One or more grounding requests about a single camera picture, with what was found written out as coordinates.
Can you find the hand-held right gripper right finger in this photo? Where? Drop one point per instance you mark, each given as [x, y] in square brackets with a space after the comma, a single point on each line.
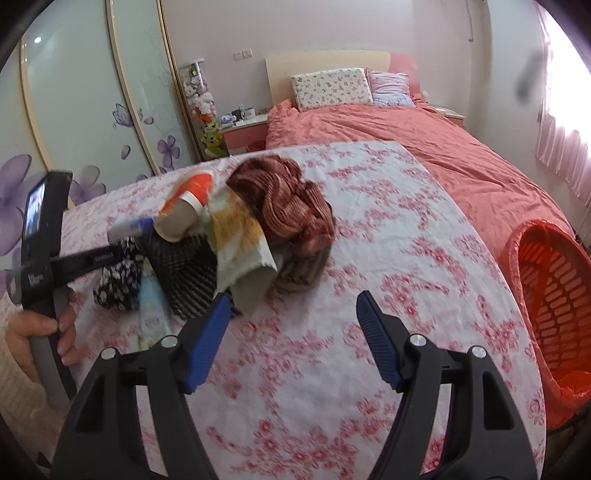
[376, 341]

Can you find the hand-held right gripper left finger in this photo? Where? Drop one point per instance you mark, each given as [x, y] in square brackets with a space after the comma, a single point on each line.
[210, 341]

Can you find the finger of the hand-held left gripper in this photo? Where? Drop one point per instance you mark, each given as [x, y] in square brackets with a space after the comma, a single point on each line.
[92, 261]

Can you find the black floral cloth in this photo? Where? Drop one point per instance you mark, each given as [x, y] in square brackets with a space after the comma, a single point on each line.
[117, 286]

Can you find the white tube with blue cap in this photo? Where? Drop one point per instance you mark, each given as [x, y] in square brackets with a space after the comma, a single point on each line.
[127, 227]

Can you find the black textured pouch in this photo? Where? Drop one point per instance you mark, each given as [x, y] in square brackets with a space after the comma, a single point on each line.
[184, 272]

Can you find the orange and white sock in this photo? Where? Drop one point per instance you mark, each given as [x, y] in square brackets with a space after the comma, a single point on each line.
[178, 221]

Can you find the brown cloth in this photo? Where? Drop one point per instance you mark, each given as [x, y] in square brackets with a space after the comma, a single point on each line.
[300, 272]

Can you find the yellow white printed cloth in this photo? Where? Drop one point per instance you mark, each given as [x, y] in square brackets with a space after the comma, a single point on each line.
[235, 240]

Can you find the orange white wrapper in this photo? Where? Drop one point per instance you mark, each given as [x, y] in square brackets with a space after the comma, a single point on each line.
[191, 187]

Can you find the red-brown knitted cloth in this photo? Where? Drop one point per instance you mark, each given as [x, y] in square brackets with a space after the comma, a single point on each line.
[281, 203]

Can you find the orange plastic laundry basket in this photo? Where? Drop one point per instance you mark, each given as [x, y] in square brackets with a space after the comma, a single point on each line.
[554, 314]

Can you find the person's left forearm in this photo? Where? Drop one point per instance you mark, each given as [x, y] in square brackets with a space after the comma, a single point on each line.
[23, 415]

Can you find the person's left hand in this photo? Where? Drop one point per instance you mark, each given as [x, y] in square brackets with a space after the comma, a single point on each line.
[27, 325]

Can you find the pink floral tablecloth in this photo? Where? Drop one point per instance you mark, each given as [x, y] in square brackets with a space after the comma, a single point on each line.
[323, 392]

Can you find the white floral wardrobe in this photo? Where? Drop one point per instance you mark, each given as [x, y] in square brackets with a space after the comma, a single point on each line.
[83, 92]

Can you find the green plush toy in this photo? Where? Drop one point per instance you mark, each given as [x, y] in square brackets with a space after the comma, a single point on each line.
[213, 136]

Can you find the plush toy display case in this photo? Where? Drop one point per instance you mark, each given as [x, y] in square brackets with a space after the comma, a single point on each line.
[196, 97]

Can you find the pink white nightstand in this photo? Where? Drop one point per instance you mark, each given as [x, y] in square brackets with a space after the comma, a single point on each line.
[242, 134]

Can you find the bed with coral duvet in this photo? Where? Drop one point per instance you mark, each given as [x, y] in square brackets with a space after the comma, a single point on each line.
[415, 138]

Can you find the beige nightstand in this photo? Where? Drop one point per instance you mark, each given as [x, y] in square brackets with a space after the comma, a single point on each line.
[450, 114]

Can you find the striped pillow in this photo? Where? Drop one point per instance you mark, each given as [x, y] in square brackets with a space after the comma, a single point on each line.
[390, 85]

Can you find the floral pillow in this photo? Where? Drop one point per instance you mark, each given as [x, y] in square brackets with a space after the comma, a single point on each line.
[332, 87]

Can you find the pink curtain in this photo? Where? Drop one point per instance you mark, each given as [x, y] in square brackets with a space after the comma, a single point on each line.
[561, 129]

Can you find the beige pink headboard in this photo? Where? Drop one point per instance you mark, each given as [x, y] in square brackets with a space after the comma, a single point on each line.
[323, 60]

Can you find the wall socket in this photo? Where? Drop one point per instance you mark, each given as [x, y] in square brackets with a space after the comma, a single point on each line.
[243, 54]

